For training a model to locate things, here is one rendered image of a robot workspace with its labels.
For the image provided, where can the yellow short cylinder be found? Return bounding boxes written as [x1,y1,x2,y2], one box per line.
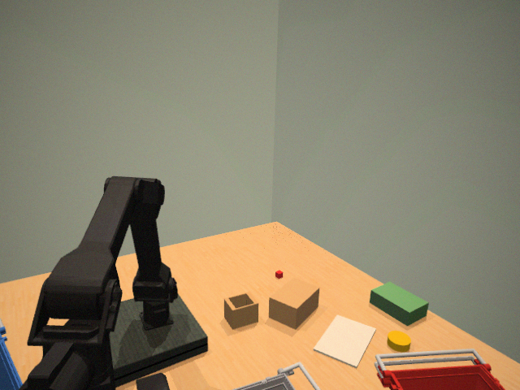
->
[387,331,411,353]

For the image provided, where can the green rectangular block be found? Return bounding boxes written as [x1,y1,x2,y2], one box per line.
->
[370,282,429,326]

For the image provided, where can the cream flat square panel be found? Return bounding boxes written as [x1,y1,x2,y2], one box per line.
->
[313,315,376,369]

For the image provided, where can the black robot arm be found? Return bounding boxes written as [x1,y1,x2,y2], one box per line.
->
[19,176,178,390]

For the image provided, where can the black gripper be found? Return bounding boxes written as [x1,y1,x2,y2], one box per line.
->
[87,362,170,390]

